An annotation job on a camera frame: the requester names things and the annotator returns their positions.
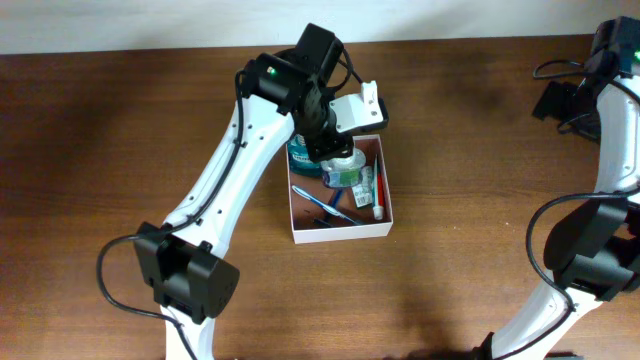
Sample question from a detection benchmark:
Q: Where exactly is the white cardboard box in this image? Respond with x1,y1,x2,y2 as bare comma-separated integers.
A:
287,135,394,244

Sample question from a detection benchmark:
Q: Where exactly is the blue mouthwash bottle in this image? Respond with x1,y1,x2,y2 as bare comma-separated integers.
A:
287,134,322,178

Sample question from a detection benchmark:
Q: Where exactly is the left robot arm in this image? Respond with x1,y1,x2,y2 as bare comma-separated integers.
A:
133,24,353,359

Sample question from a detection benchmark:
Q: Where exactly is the green Dettol soap bar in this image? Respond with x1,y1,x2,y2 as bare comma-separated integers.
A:
352,166,373,209

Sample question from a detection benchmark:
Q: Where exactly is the black cable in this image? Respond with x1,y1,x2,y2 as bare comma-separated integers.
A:
524,59,640,351
95,47,366,360

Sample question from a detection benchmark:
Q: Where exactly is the left black cable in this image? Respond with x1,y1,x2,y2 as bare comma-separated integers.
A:
95,47,366,360

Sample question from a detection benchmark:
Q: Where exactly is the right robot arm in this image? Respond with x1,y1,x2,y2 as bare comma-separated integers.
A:
472,16,639,359

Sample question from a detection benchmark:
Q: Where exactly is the blue white toothbrush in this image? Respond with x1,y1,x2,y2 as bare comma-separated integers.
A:
291,185,361,225

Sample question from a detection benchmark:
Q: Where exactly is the clear pump soap bottle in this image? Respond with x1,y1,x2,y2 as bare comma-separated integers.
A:
321,148,366,189

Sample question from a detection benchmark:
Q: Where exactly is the toothpaste tube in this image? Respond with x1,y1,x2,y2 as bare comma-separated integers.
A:
372,157,385,221

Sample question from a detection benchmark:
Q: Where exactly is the blue disposable razor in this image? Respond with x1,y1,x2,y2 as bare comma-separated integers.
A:
313,189,344,228

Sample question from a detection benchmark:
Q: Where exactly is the right black cable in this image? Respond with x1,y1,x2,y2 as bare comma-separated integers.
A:
524,59,640,351

